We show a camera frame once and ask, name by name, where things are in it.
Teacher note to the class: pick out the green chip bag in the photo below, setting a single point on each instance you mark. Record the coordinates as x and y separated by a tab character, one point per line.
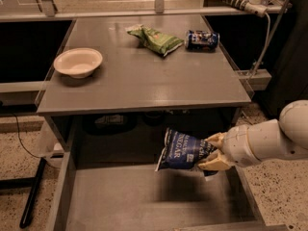
154	40

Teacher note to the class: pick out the blue soda can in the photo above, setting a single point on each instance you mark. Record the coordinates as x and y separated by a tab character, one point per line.
201	40

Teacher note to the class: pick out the black floor stand leg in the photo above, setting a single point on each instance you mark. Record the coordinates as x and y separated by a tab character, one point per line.
31	182

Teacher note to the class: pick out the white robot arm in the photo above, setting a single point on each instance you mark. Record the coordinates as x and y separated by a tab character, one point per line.
285	138

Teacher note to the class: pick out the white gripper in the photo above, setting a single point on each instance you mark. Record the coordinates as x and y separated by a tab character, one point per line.
237	146

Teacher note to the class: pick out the white bowl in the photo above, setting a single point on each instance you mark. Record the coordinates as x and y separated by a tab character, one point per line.
78	63

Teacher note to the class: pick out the blue chip bag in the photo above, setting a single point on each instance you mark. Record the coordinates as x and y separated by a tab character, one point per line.
183	151

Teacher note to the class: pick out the grey open top drawer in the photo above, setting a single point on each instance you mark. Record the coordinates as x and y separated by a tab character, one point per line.
111	184

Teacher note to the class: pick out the grey cabinet counter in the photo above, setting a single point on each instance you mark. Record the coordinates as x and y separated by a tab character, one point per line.
133	78

